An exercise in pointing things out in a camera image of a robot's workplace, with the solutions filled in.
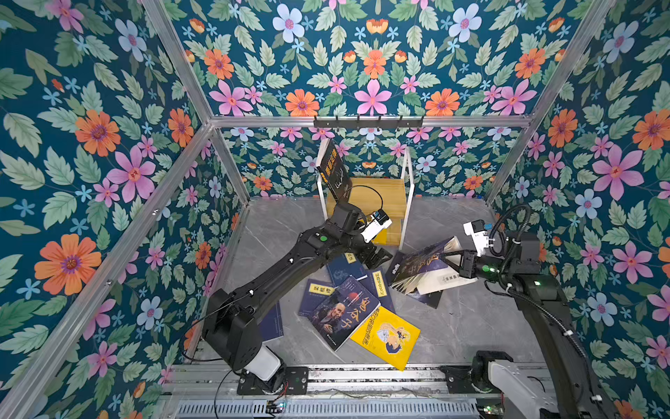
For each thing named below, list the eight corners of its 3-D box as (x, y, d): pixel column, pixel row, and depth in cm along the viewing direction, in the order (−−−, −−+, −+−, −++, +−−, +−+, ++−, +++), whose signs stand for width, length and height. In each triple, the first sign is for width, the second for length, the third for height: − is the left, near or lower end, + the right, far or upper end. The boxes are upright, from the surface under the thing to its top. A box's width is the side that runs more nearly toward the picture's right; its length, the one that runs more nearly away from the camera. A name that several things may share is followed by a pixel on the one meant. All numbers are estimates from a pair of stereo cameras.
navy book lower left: (296, 312, 88) (295, 310, 87) (309, 280, 96) (308, 278, 95) (323, 320, 87) (323, 318, 85) (335, 287, 94) (334, 284, 93)
